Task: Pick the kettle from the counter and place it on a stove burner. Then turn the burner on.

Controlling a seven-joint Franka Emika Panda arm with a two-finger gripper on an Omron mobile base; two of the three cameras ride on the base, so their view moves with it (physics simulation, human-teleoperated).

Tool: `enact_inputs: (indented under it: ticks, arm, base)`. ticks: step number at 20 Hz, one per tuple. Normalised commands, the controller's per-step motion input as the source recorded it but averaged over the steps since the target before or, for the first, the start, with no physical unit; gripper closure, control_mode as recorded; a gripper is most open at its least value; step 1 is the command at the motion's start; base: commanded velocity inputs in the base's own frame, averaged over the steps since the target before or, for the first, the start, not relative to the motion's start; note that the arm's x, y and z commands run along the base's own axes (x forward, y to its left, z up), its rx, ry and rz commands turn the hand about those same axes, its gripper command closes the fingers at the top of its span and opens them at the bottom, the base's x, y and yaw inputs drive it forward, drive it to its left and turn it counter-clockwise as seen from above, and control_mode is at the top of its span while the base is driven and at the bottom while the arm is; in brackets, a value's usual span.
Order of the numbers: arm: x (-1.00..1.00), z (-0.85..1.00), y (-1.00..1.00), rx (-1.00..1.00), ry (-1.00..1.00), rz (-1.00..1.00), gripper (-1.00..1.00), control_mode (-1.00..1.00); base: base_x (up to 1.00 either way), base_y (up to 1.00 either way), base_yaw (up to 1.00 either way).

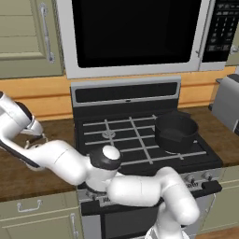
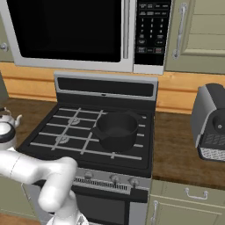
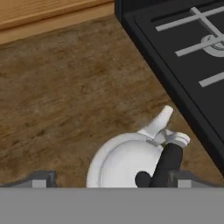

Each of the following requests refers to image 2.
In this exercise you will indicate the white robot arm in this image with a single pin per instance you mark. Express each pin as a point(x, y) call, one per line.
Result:
point(35, 171)

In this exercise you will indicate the black and silver stove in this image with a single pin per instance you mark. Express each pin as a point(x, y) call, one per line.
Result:
point(99, 140)

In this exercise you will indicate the silver stove knob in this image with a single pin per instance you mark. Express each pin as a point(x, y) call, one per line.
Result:
point(88, 175)
point(114, 178)
point(134, 182)

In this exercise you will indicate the white kettle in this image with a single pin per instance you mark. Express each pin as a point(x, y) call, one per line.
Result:
point(9, 119)

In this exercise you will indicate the black cooking pot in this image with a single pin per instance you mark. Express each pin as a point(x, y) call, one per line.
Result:
point(117, 131)

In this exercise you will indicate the silver microwave oven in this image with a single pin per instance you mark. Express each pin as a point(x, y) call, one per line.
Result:
point(88, 32)

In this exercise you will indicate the black oven door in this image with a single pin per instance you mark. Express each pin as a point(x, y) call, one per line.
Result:
point(108, 206)

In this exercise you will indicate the grey coffee machine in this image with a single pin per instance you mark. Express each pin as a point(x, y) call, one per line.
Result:
point(209, 123)

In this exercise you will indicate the green drawer front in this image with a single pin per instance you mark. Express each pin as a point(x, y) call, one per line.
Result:
point(175, 190)

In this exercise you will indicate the green base cupboard door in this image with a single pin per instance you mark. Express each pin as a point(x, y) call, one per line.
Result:
point(187, 214)

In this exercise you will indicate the round silver cupboard knob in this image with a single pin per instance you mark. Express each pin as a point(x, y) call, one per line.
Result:
point(3, 46)

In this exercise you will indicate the green base cupboard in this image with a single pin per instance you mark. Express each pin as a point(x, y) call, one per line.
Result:
point(14, 196)

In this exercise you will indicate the green wall cupboard door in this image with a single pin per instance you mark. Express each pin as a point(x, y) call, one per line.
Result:
point(202, 35)
point(5, 41)

